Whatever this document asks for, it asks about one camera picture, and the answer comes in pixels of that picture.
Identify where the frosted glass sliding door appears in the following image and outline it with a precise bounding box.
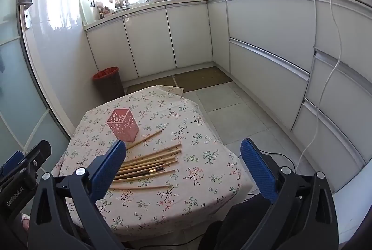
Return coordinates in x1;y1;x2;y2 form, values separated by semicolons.
0;0;72;172

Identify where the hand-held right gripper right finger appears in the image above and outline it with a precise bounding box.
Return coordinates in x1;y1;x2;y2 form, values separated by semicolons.
240;138;339;250

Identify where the row of small figurines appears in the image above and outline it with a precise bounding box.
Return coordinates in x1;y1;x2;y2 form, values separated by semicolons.
109;0;138;8

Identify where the white power cable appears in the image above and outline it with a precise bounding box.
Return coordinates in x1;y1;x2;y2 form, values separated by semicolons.
296;0;349;172

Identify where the pile of wooden chopsticks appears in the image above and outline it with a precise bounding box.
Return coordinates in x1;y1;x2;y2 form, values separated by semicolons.
109;130;182;191

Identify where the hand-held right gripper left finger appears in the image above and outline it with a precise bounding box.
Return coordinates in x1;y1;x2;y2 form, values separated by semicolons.
27;139;128;250

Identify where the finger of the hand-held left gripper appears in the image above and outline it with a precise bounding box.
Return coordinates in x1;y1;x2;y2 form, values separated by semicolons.
0;150;25;178
16;139;52;178

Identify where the white cabinet with doors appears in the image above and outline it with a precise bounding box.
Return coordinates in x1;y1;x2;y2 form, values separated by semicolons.
84;0;214;83

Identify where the white drawer cabinet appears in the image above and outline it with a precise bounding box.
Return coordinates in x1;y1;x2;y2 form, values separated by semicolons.
206;0;372;195

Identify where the brown trash bin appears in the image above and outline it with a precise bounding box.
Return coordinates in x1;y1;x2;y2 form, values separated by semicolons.
92;66;126;102

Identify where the black floor cable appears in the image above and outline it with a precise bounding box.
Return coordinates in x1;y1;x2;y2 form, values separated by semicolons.
238;150;295;170

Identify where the pale green cutting board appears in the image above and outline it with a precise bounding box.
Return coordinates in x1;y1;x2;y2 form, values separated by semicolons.
79;0;96;24

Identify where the pink perforated utensil holder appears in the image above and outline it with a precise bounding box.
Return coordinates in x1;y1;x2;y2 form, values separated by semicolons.
106;108;139;142

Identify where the floral tablecloth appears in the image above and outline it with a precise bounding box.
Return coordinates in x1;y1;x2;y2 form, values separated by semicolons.
51;85;253;239

